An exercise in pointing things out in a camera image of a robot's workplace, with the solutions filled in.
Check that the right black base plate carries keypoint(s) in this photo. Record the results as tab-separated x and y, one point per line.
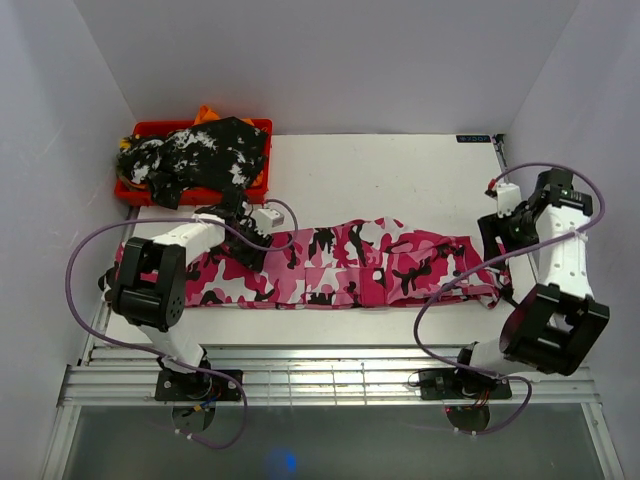
457	384

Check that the black white camouflage trousers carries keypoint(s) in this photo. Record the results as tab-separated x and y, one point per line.
200	157

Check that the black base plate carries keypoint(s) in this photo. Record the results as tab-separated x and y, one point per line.
457	384
194	387

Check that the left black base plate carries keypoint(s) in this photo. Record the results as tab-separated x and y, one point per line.
194	387

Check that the aluminium frame rail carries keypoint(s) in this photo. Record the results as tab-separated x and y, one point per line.
298	377

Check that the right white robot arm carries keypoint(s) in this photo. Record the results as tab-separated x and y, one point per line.
557	323

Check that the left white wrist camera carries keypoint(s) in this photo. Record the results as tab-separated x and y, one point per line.
267	219

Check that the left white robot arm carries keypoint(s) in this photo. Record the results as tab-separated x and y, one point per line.
150	288

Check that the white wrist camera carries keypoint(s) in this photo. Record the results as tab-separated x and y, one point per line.
267	219
506	195

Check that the small blue table label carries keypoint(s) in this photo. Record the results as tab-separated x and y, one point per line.
473	139

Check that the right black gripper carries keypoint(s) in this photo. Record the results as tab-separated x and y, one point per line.
487	227

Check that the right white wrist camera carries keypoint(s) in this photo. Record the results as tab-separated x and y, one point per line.
506	195

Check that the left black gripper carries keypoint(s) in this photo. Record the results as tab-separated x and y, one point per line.
254	260

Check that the pink camouflage trousers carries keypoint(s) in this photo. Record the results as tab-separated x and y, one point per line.
379	263

